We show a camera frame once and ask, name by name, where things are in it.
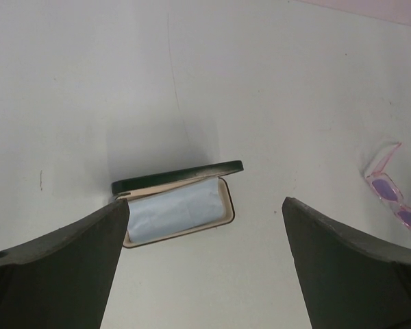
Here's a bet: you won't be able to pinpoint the light blue cleaning cloth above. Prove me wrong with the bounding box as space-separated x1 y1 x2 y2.
127 178 225 243

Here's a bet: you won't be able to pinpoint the pink frame purple sunglasses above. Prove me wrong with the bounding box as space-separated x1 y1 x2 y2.
362 142 411 230

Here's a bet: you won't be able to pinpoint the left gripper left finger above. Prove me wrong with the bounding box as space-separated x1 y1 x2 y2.
0 200 129 328

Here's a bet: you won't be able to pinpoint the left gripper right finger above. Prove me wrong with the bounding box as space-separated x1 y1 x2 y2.
282 197 411 328

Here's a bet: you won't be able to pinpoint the black glasses case beige lining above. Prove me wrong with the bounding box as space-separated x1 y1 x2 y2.
111 160 244 249

